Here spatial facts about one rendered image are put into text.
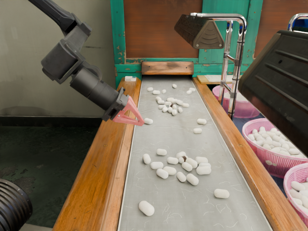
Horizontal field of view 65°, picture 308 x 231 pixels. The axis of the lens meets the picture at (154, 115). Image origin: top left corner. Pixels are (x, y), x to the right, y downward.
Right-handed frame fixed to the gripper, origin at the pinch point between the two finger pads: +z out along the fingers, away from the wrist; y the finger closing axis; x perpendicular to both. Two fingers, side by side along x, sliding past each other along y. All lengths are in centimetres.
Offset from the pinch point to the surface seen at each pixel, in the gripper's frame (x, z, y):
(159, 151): 5.0, 10.8, 2.9
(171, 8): -29, -6, 85
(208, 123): -5.6, 26.5, 24.4
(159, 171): 5.0, 10.3, -7.2
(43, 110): 122, -40, 172
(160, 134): 5.9, 12.3, 15.8
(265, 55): -27.3, -2.7, -30.5
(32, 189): 117, -6, 74
